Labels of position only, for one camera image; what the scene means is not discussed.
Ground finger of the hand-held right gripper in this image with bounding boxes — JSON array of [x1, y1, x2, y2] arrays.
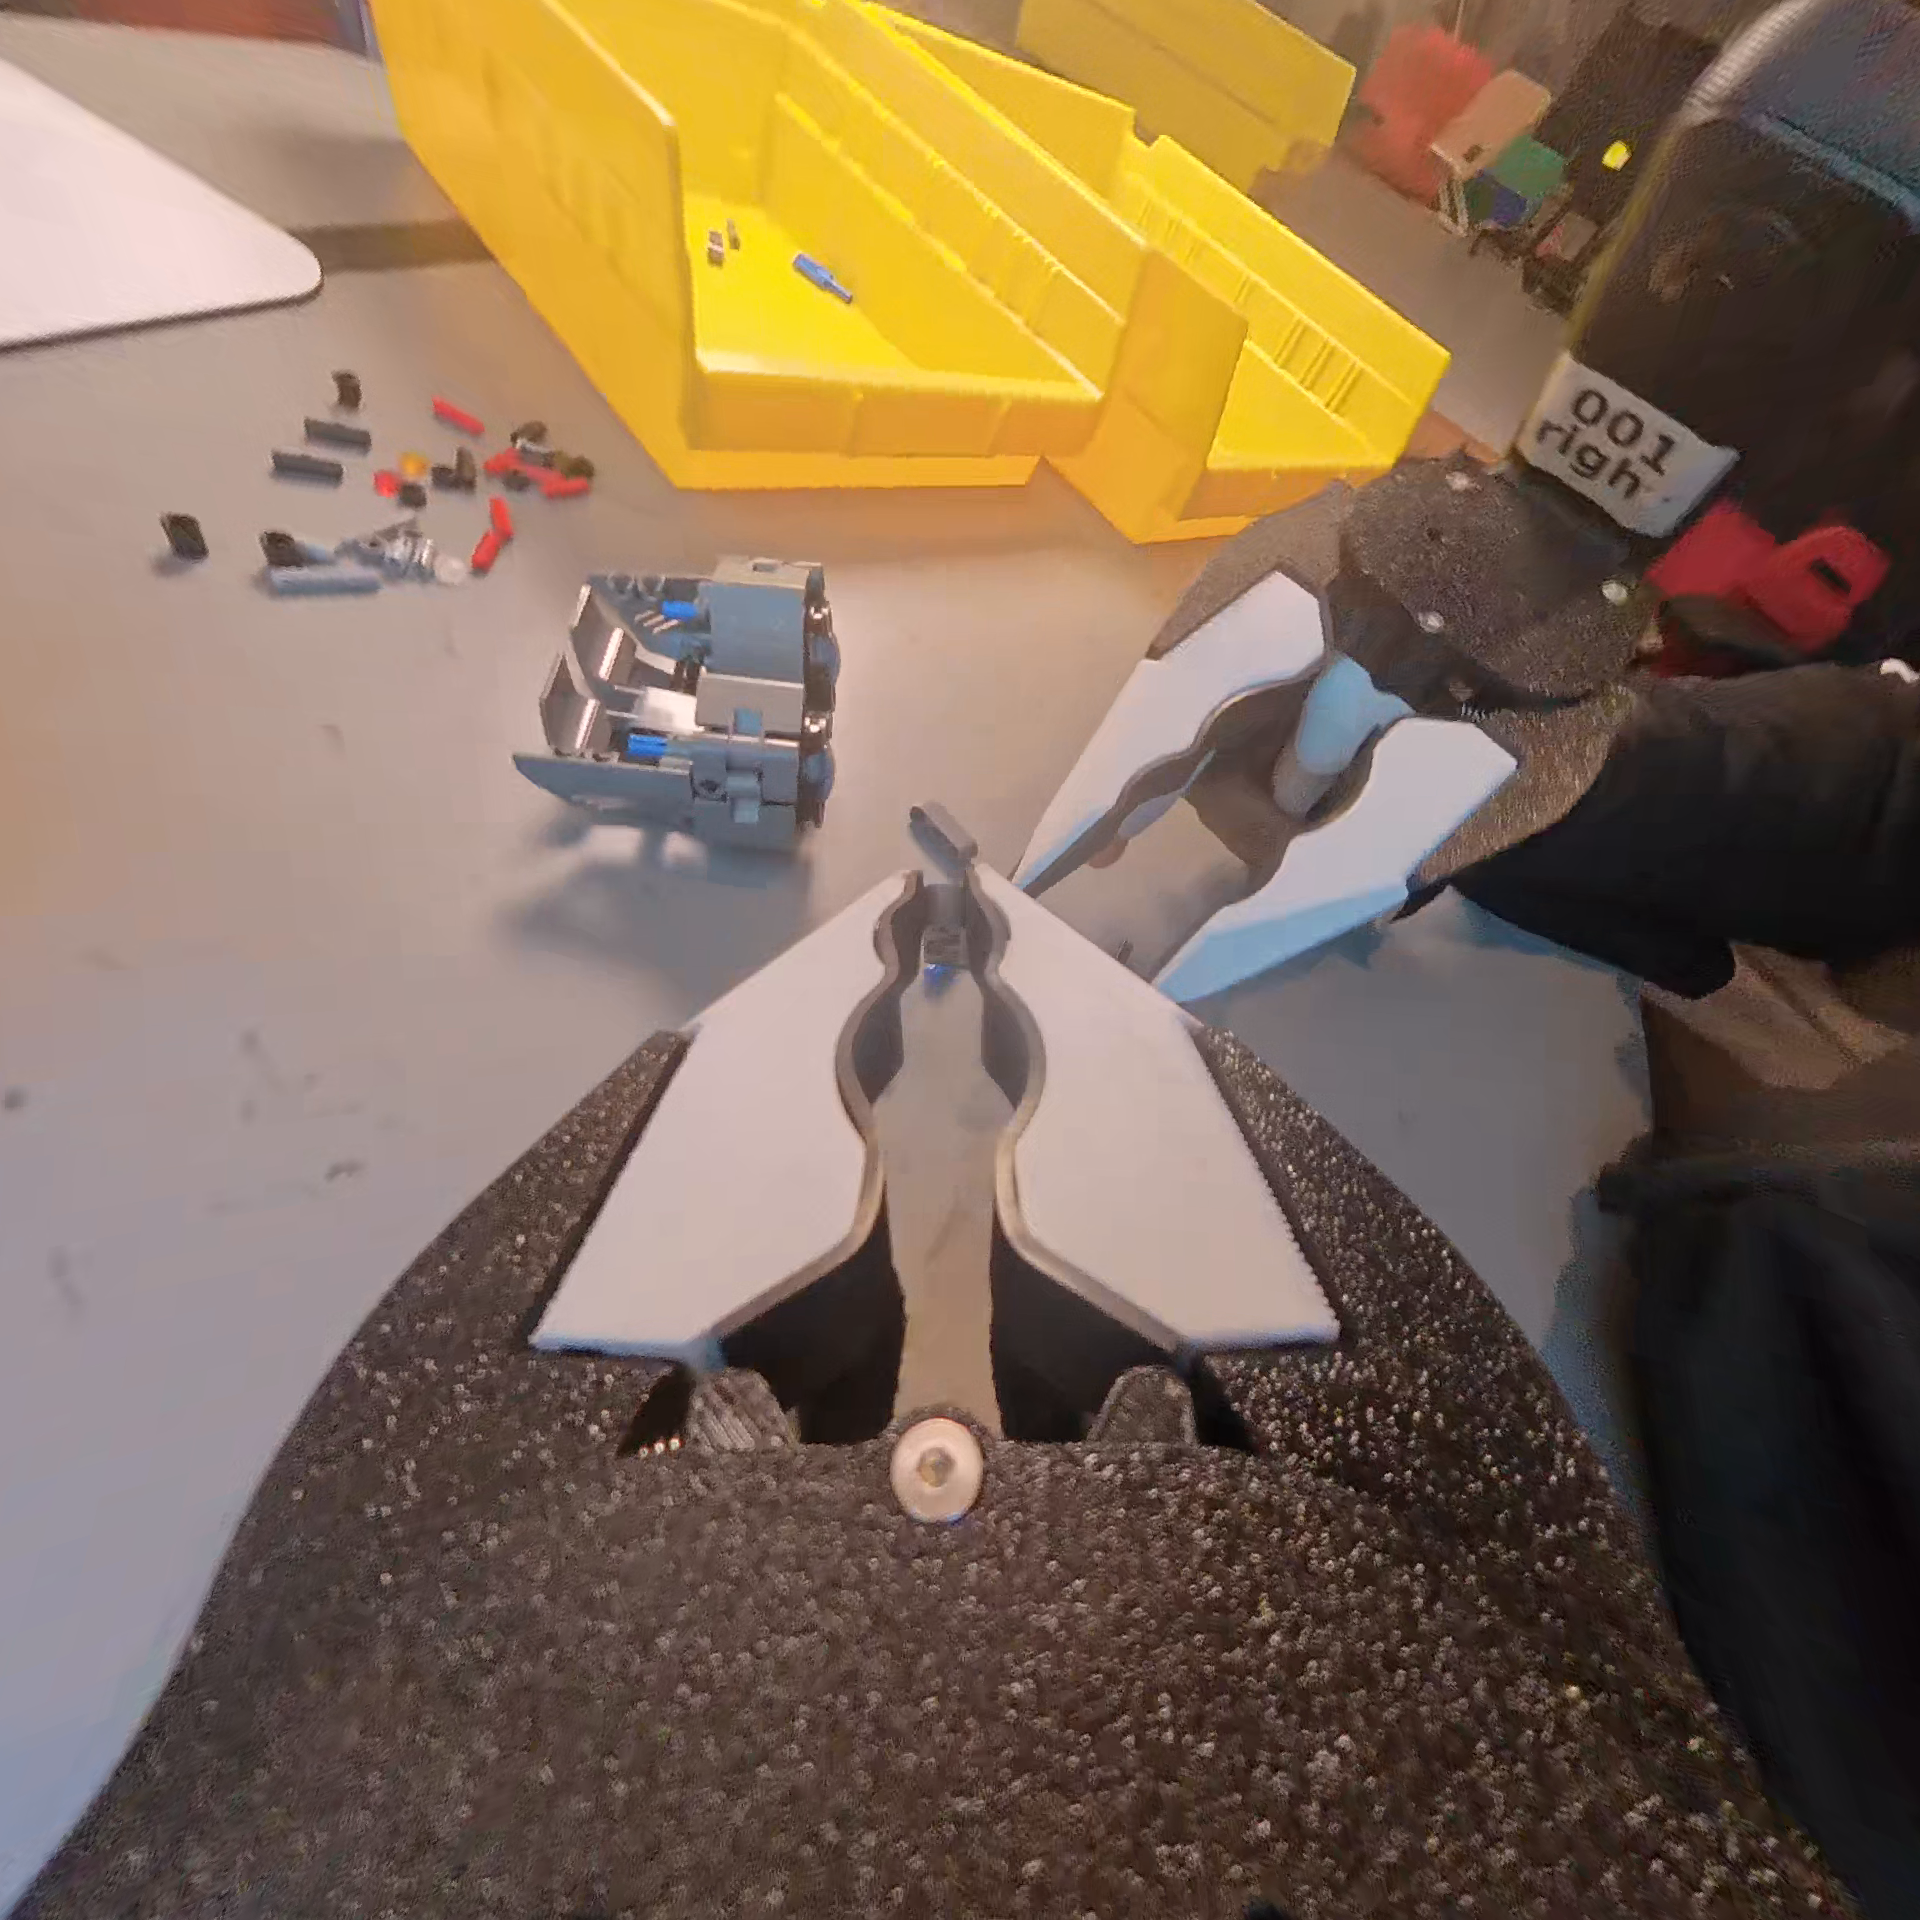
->
[[1155, 719, 1523, 1009], [1013, 569, 1336, 889]]

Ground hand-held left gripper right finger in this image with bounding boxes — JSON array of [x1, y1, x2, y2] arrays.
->
[[970, 867, 1344, 1355]]

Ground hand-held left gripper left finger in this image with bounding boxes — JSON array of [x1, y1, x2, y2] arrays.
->
[[534, 867, 923, 1376]]

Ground yellow ribbed storage bin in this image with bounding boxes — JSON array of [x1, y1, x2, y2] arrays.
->
[[885, 0, 1455, 544]]

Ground grey toy brick wing assembly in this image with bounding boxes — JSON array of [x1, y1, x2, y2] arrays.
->
[[513, 646, 837, 856]]

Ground yellow open-front storage bin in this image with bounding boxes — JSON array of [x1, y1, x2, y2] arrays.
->
[[368, 0, 1251, 494]]

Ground grey toy brick engine assembly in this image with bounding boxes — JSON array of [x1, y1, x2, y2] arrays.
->
[[576, 556, 837, 722]]

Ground person's right forearm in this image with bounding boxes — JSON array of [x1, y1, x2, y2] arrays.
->
[[1410, 660, 1920, 1004]]

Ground grey desk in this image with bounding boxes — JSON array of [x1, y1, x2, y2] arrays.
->
[[0, 16, 1654, 1920]]

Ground red plastic case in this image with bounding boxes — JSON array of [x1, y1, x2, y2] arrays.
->
[[1651, 503, 1893, 678]]

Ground colourful storage boxes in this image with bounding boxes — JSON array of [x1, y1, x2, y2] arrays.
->
[[1358, 19, 1614, 280]]

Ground plain yellow storage bin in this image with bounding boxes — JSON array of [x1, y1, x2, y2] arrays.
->
[[1021, 0, 1361, 190]]

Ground person's black printed clothing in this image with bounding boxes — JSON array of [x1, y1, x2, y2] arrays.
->
[[1598, 961, 1920, 1920]]

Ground pile of small brick parts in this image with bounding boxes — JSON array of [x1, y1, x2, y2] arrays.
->
[[158, 368, 602, 599]]

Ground white rounded flat plate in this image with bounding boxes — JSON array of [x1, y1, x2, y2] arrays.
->
[[0, 58, 325, 355]]

